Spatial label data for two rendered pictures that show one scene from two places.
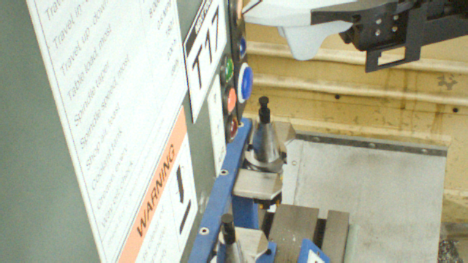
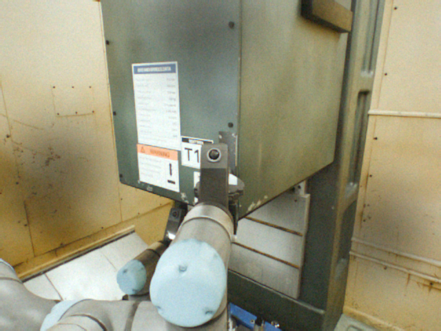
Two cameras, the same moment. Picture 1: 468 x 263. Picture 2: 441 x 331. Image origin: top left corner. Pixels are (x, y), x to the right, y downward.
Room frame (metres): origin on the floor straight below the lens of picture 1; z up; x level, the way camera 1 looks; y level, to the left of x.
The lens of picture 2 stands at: (0.76, -0.58, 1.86)
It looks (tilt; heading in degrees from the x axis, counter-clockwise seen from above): 16 degrees down; 112
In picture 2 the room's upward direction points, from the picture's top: straight up
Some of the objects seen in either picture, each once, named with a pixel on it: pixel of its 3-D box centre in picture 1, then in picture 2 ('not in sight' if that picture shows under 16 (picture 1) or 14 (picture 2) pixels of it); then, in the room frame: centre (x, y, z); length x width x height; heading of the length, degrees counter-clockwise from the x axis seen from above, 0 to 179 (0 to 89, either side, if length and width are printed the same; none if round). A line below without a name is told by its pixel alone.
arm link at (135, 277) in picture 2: not in sight; (139, 272); (0.30, -0.01, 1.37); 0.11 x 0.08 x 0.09; 86
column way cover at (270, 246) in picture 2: not in sight; (257, 234); (0.44, 0.70, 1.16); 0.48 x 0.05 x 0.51; 164
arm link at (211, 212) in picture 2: not in sight; (208, 233); (0.61, -0.24, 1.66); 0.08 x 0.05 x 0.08; 14
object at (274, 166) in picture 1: (265, 157); not in sight; (0.84, -0.04, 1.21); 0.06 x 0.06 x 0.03
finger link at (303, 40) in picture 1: (301, 31); not in sight; (0.54, -0.06, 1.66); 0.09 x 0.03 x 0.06; 104
